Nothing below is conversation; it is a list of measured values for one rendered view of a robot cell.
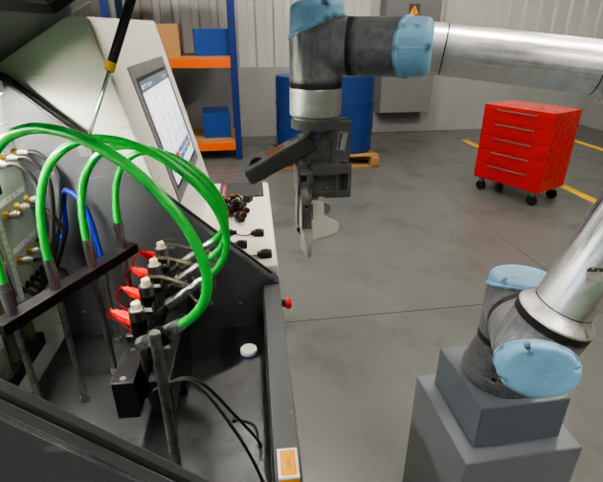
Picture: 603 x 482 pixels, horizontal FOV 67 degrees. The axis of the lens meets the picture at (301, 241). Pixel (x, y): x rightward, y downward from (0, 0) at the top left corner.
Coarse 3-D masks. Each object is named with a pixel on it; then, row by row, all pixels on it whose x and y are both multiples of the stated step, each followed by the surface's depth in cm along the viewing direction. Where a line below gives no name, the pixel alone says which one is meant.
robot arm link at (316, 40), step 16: (304, 0) 59; (320, 0) 58; (336, 0) 59; (304, 16) 59; (320, 16) 58; (336, 16) 59; (304, 32) 59; (320, 32) 59; (336, 32) 59; (304, 48) 60; (320, 48) 60; (336, 48) 59; (304, 64) 61; (320, 64) 61; (336, 64) 61; (304, 80) 62; (320, 80) 62; (336, 80) 63
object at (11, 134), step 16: (16, 128) 58; (32, 128) 58; (48, 128) 57; (64, 128) 56; (0, 144) 60; (96, 144) 56; (112, 160) 56; (128, 160) 56; (144, 176) 56; (160, 192) 56; (176, 208) 56; (192, 240) 57; (0, 272) 72; (208, 272) 59; (0, 288) 73; (208, 288) 59; (192, 320) 63
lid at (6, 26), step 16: (0, 0) 66; (16, 0) 71; (32, 0) 75; (48, 0) 80; (64, 0) 82; (80, 0) 85; (0, 16) 67; (16, 16) 71; (32, 16) 76; (48, 16) 82; (64, 16) 88; (0, 32) 73; (16, 32) 79; (32, 32) 85; (0, 48) 82; (16, 48) 89
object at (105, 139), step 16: (64, 144) 72; (80, 144) 73; (128, 144) 73; (144, 144) 74; (48, 160) 73; (160, 160) 75; (48, 176) 74; (192, 176) 77; (208, 192) 78; (224, 224) 81; (48, 240) 80; (224, 240) 82; (48, 256) 80; (224, 256) 83; (48, 272) 81; (192, 288) 85; (176, 304) 87
